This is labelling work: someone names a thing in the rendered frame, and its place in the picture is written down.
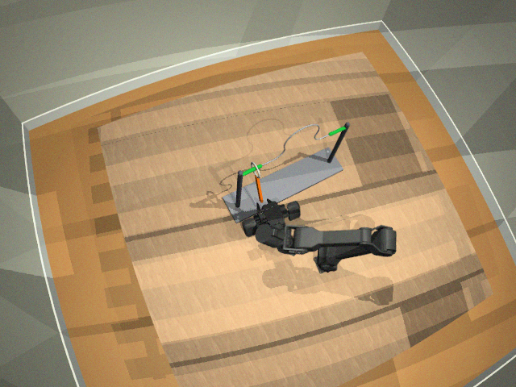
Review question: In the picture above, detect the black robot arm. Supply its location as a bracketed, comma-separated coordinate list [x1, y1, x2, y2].
[255, 201, 397, 273]

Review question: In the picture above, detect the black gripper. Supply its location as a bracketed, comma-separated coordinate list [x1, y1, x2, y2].
[242, 201, 301, 238]

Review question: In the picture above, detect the orange bar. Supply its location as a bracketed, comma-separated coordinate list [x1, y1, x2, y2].
[251, 162, 263, 203]

